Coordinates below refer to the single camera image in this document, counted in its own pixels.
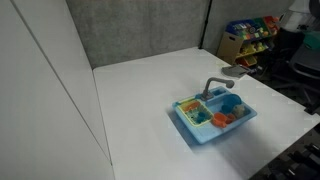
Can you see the blue toy mug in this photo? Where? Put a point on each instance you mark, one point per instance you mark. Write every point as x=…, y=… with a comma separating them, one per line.
x=226, y=108

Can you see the light blue toy sink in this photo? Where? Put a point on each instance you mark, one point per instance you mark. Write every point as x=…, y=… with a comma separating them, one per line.
x=206, y=135

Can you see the orange toy mug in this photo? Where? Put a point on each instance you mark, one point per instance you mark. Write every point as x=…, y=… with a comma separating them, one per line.
x=219, y=120

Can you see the orange toy plate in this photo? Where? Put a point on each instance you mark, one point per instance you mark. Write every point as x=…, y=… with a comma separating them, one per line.
x=190, y=106

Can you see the yellow toy dish rack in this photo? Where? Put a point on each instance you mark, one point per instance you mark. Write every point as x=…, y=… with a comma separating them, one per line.
x=186, y=116

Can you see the grey toy faucet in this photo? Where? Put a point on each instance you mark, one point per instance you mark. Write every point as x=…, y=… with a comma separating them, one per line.
x=206, y=91

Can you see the small blue toy cup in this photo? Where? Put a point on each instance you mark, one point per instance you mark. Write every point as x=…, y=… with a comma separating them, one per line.
x=201, y=116

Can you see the blue toy plate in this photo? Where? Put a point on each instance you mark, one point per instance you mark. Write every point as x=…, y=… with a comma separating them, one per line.
x=232, y=99

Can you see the small orange toy cup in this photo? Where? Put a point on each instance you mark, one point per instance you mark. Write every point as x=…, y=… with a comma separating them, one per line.
x=230, y=119

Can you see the black vertical pole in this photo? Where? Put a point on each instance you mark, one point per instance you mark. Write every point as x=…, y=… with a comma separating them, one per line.
x=205, y=23

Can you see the cream toy soap bottle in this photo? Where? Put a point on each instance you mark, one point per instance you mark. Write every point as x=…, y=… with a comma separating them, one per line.
x=239, y=111

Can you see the toy storage shelf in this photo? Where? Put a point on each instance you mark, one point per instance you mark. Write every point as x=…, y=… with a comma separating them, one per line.
x=250, y=36

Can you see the black office chair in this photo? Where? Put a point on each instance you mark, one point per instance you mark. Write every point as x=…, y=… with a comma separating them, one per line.
x=300, y=70

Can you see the black equipment beside table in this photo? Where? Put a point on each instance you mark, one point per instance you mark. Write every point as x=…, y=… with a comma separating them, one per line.
x=293, y=160

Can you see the green plate on wrist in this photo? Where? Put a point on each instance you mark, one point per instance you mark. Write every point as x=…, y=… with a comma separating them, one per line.
x=312, y=40

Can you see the grey metal mount plate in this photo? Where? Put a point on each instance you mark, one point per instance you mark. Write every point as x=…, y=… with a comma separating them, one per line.
x=235, y=71

